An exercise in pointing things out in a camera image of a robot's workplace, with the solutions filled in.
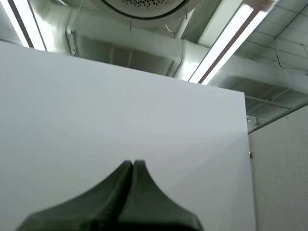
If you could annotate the white partition panel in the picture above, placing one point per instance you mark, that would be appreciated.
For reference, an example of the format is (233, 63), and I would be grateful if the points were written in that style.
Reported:
(120, 108)

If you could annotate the round white ceiling air vent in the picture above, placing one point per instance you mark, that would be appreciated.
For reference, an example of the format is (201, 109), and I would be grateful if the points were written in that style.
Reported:
(146, 10)

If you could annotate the long ceiling light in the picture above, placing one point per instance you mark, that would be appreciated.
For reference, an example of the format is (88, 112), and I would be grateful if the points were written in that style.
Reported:
(21, 22)
(231, 43)

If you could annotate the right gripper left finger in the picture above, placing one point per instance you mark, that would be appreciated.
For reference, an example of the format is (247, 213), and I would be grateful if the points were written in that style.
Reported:
(96, 202)

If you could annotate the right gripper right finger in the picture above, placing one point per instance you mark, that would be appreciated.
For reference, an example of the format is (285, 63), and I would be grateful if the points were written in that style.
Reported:
(154, 204)

